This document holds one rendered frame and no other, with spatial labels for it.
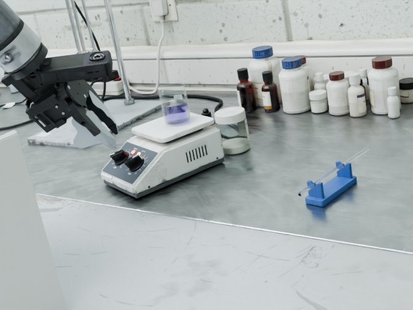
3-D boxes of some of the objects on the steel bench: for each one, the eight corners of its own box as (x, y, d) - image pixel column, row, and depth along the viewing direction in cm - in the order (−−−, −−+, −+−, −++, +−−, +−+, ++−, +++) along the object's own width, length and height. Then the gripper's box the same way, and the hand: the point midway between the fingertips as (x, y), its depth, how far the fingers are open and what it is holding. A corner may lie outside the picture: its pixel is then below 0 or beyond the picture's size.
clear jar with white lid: (227, 158, 134) (220, 119, 131) (216, 150, 139) (209, 112, 136) (255, 150, 135) (249, 111, 132) (244, 142, 141) (238, 104, 138)
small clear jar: (325, 107, 153) (322, 88, 151) (331, 111, 149) (329, 91, 147) (308, 111, 152) (306, 91, 151) (314, 115, 148) (311, 96, 147)
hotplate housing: (136, 201, 122) (126, 158, 119) (102, 184, 132) (92, 145, 129) (236, 158, 133) (229, 119, 130) (197, 146, 143) (190, 109, 140)
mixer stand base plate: (83, 148, 155) (82, 143, 155) (25, 143, 167) (24, 138, 167) (167, 104, 177) (166, 100, 177) (110, 102, 189) (109, 98, 189)
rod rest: (322, 207, 107) (319, 186, 105) (304, 203, 109) (301, 182, 108) (357, 181, 113) (355, 161, 112) (340, 179, 115) (337, 158, 114)
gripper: (7, 55, 116) (90, 138, 128) (-5, 93, 108) (85, 178, 119) (47, 29, 114) (128, 115, 125) (37, 65, 105) (125, 155, 117)
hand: (115, 133), depth 121 cm, fingers open, 3 cm apart
